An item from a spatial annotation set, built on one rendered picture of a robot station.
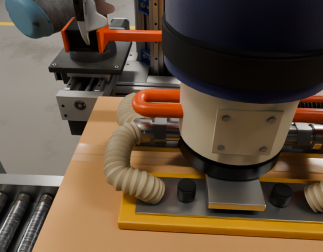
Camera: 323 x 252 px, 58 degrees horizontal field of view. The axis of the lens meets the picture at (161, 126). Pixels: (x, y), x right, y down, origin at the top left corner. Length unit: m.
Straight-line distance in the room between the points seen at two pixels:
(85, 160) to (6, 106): 2.29
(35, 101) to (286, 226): 2.51
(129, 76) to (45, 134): 1.44
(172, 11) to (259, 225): 0.31
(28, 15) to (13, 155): 1.59
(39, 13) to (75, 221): 0.52
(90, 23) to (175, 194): 0.39
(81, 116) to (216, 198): 0.58
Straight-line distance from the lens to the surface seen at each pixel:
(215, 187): 0.44
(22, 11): 0.82
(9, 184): 1.25
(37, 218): 1.17
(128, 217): 0.45
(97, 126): 0.63
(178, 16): 0.34
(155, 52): 1.01
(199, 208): 0.45
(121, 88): 0.97
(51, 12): 0.83
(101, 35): 0.68
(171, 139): 0.48
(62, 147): 2.22
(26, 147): 2.31
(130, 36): 0.68
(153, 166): 0.53
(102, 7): 0.73
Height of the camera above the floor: 1.46
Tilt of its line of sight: 40 degrees down
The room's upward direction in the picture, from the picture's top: straight up
